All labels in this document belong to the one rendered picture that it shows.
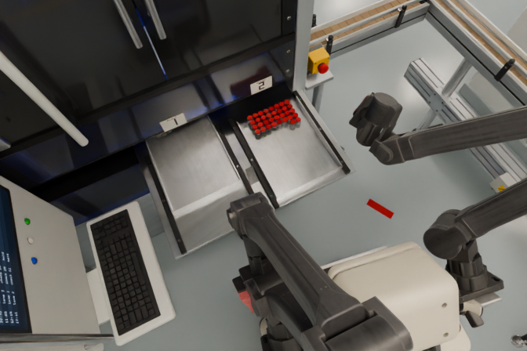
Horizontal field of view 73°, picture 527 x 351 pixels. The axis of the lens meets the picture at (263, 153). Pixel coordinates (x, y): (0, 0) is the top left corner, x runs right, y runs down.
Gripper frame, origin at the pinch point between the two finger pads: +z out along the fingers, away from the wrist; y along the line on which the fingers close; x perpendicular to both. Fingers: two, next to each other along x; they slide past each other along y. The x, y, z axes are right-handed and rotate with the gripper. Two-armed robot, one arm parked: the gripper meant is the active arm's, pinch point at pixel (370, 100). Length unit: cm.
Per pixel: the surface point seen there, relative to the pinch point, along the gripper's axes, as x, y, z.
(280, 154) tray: 11.1, -39.5, 8.1
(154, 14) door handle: 57, 1, -23
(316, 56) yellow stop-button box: 17.7, -10.5, 34.0
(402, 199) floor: -75, -75, 77
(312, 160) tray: 0.1, -34.9, 8.8
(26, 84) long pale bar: 73, -20, -41
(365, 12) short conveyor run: 7, 2, 73
